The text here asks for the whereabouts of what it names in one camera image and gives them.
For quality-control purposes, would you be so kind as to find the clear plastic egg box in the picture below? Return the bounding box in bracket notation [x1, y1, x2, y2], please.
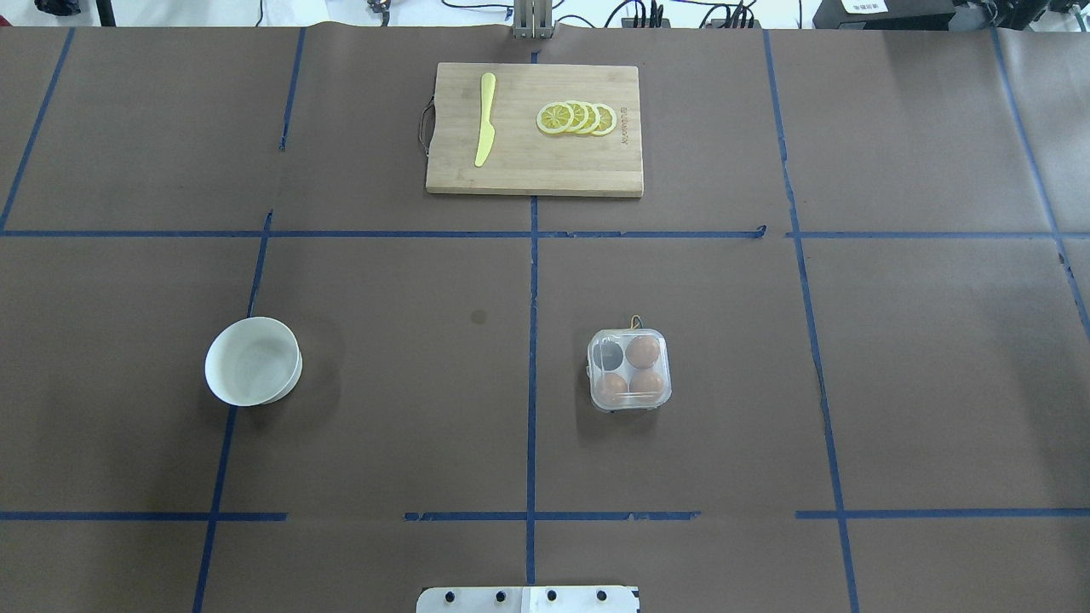
[585, 314, 673, 414]

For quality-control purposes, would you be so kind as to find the brown egg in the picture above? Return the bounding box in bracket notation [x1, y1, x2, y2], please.
[629, 369, 666, 399]
[623, 334, 663, 370]
[592, 372, 629, 411]

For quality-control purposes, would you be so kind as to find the bamboo cutting board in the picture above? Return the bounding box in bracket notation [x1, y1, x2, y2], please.
[426, 62, 644, 199]

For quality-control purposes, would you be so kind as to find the yellow plastic knife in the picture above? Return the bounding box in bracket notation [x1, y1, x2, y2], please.
[474, 72, 497, 168]

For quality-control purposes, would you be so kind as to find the lemon slice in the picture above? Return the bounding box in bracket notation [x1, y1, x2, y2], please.
[565, 100, 593, 135]
[576, 103, 600, 135]
[589, 103, 617, 136]
[535, 101, 576, 135]

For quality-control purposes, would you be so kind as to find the white bowl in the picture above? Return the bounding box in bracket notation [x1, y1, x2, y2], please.
[204, 317, 304, 407]

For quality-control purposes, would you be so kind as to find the aluminium frame post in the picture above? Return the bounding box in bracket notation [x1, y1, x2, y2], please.
[513, 0, 555, 40]

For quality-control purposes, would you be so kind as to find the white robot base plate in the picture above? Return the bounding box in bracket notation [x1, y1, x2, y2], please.
[416, 585, 641, 612]

